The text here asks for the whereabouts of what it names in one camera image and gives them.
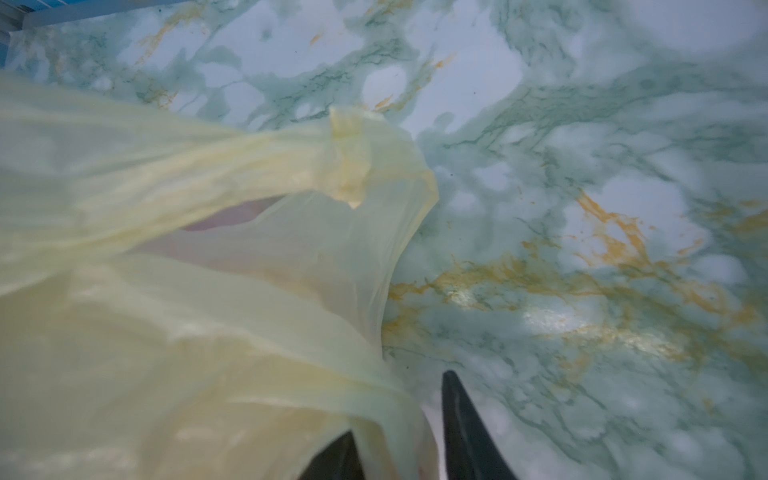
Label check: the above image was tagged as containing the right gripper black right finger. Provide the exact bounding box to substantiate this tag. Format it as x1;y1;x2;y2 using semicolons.
441;370;518;480

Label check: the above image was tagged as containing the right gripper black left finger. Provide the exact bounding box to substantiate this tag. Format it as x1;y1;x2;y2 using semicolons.
299;431;365;480

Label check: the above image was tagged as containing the translucent yellowish plastic bag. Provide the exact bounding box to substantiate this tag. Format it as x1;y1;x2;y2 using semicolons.
1;74;439;479

